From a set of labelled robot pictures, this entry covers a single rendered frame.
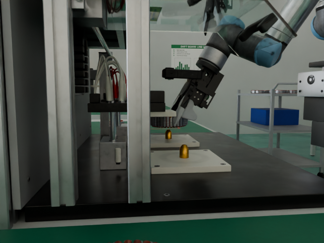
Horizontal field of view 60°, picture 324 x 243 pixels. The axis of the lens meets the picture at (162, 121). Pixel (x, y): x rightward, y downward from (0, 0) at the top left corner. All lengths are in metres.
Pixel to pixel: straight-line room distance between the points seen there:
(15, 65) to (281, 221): 0.39
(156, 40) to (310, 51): 3.40
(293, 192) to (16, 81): 0.41
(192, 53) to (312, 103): 5.03
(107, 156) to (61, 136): 0.18
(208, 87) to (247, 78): 5.60
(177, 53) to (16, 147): 5.71
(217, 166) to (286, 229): 0.19
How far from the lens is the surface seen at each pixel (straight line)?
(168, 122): 0.77
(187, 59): 6.05
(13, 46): 0.39
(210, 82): 0.82
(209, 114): 6.15
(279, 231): 0.39
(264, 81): 6.58
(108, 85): 0.55
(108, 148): 0.54
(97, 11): 0.45
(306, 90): 1.16
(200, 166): 0.53
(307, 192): 0.48
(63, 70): 0.37
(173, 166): 0.52
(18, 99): 0.39
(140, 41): 0.38
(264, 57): 0.80
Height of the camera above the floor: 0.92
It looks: 6 degrees down
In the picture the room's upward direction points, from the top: straight up
